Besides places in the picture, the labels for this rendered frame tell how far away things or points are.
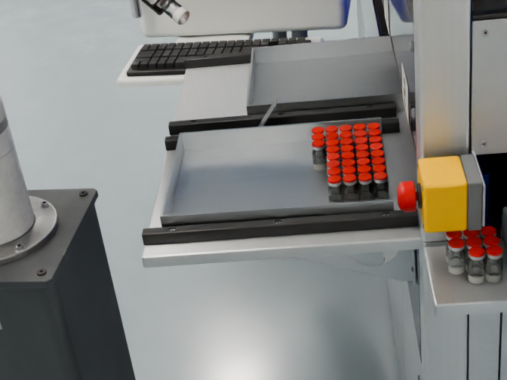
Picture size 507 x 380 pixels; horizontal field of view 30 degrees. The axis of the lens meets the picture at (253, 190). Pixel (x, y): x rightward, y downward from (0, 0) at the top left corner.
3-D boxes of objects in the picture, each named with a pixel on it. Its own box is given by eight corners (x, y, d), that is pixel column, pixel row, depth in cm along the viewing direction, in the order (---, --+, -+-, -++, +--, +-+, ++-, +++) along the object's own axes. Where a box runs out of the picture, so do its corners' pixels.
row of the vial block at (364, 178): (367, 147, 156) (366, 122, 154) (374, 206, 141) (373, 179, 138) (354, 148, 156) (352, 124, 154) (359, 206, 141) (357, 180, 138)
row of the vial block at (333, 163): (339, 149, 156) (338, 124, 154) (343, 208, 141) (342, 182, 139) (327, 150, 157) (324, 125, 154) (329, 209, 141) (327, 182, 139)
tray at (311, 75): (424, 48, 187) (424, 32, 185) (441, 108, 165) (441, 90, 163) (253, 63, 190) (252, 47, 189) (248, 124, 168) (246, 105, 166)
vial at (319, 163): (327, 163, 153) (324, 139, 150) (327, 170, 151) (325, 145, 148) (313, 164, 153) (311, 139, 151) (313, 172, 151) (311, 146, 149)
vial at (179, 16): (180, 28, 126) (158, 9, 128) (192, 16, 126) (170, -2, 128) (176, 20, 124) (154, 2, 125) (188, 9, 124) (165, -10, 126)
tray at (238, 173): (382, 135, 159) (381, 117, 157) (394, 221, 137) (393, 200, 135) (182, 150, 162) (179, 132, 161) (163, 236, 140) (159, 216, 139)
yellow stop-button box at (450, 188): (473, 200, 125) (474, 152, 121) (482, 231, 119) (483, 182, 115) (415, 204, 126) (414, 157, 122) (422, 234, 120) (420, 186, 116)
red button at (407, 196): (425, 200, 124) (425, 173, 121) (429, 216, 120) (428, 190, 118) (396, 202, 124) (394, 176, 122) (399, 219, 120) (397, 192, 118)
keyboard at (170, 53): (311, 44, 215) (310, 34, 213) (305, 70, 203) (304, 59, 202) (142, 51, 222) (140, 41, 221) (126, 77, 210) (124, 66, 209)
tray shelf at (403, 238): (421, 47, 192) (421, 39, 192) (478, 245, 133) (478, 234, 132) (188, 68, 197) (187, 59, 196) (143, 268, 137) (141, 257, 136)
